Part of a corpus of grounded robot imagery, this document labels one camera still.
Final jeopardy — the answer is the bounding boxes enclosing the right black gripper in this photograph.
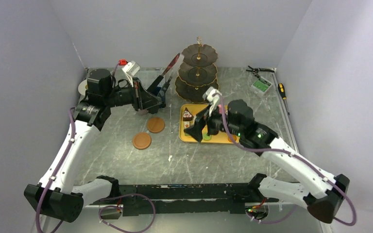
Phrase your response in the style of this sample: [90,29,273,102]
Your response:
[184,100,243,141]

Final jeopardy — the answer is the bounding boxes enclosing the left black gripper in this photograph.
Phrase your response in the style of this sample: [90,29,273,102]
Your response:
[104,78,162,112]

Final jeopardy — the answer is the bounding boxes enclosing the three-tier black dessert stand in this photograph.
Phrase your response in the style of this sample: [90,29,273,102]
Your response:
[175,36,219,103]

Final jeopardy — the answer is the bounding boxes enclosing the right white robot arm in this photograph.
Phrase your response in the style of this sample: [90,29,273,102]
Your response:
[184,100,350,223]

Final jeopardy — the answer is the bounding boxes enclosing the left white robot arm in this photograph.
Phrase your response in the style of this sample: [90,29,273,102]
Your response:
[24,53,184,222]

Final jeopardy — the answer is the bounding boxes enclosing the dark blue mug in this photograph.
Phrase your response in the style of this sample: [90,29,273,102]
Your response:
[157,86,168,104]

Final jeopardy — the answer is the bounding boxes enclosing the yellow serving tray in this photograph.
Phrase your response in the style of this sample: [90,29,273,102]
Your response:
[179,104,232,144]

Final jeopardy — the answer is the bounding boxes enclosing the green macaron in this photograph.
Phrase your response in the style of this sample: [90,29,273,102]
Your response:
[203,133,212,141]

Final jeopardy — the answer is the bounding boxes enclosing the orange macaron right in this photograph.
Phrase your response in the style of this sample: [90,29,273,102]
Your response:
[228,135,237,143]

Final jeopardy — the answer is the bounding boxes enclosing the mauve mug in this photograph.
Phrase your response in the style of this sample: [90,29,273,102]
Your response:
[137,109,149,116]

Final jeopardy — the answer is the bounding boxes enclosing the chocolate triangle cake slice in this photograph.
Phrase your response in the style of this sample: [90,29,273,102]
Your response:
[182,108,194,122]

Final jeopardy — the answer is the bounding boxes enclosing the wooden coaster far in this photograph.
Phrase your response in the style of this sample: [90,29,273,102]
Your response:
[147,117,165,133]

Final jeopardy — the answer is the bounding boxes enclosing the wooden coaster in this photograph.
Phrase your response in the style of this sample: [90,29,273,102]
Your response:
[147,117,165,133]
[132,132,152,150]

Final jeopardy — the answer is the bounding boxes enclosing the wooden coaster near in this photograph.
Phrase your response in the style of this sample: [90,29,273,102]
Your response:
[132,132,152,150]

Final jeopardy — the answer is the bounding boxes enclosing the green white device box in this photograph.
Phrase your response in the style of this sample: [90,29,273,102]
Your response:
[250,76,273,97]

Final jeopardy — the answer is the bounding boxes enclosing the black pliers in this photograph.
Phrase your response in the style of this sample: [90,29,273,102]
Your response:
[245,66,275,75]

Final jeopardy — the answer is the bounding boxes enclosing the yellow black screwdriver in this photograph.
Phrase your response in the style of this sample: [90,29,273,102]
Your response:
[278,83,290,116]

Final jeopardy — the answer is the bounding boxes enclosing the white tape roll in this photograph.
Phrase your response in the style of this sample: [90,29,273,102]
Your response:
[77,80,88,96]

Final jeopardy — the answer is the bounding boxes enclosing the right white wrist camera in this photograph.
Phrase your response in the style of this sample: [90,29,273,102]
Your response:
[203,86,222,117]

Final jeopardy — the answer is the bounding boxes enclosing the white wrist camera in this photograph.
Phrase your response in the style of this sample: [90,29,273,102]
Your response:
[121,61,140,87]
[203,86,222,117]

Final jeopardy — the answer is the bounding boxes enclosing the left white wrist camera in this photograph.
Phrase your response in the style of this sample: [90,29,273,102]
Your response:
[121,61,140,87]

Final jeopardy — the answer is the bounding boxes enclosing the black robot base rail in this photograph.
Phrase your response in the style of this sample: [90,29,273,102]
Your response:
[94,173,278,216]

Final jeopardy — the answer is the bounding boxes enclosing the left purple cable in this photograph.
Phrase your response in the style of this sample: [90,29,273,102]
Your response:
[35,107,156,233]

